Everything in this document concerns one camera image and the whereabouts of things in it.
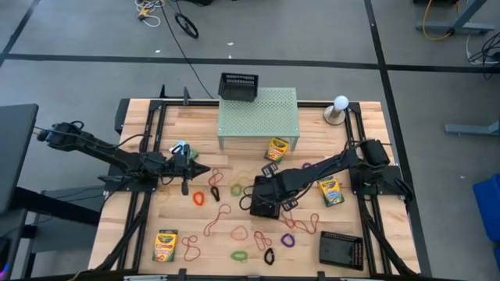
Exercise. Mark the yellow blue green Crayola box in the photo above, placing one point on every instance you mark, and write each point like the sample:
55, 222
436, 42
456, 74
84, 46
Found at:
331, 193

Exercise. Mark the black plastic mesh basket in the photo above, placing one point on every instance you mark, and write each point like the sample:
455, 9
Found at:
340, 251
238, 87
261, 207

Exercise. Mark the blue plastic bin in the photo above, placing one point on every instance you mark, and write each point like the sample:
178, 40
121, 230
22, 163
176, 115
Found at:
497, 259
488, 207

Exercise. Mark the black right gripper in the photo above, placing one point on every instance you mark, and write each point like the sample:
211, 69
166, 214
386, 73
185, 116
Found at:
281, 185

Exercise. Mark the green white Crayola box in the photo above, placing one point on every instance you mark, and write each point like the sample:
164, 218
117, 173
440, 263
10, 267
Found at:
176, 148

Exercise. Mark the yellow rubber band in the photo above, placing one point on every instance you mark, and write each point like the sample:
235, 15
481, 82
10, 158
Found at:
166, 187
246, 180

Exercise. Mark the orange rubber band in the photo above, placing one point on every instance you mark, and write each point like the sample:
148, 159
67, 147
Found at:
231, 233

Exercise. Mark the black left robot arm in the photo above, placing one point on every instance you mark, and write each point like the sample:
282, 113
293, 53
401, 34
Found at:
101, 150

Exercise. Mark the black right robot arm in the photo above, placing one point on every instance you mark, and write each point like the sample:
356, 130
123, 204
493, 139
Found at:
332, 164

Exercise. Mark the white bulb lamp metal base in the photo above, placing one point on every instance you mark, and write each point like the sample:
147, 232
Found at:
340, 102

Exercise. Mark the grey metal desk base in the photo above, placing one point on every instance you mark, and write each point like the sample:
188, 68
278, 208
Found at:
453, 27

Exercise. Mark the black desk panel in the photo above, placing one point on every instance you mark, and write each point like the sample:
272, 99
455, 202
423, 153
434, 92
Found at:
17, 156

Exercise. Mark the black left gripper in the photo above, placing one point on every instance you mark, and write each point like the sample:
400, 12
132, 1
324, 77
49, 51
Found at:
176, 168

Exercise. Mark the black desk stand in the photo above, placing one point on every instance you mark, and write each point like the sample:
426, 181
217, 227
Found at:
58, 207

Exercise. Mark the yellow Crayola crayons box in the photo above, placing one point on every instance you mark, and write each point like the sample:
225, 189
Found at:
165, 246
276, 150

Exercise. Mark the grey metal desk foot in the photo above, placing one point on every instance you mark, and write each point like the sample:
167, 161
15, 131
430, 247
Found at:
468, 129

